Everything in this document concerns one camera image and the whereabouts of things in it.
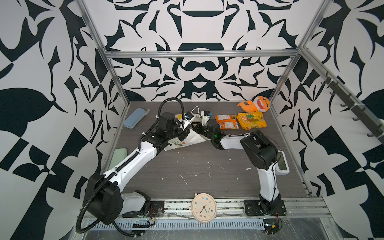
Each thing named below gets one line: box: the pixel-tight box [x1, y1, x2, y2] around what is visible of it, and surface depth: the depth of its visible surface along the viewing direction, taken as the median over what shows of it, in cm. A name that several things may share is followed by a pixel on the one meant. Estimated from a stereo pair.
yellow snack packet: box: [237, 111, 267, 130], surface depth 107 cm
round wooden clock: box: [189, 192, 217, 223], surface depth 74 cm
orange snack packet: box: [215, 114, 240, 130], surface depth 107 cm
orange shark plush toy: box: [237, 96, 271, 113], surface depth 113 cm
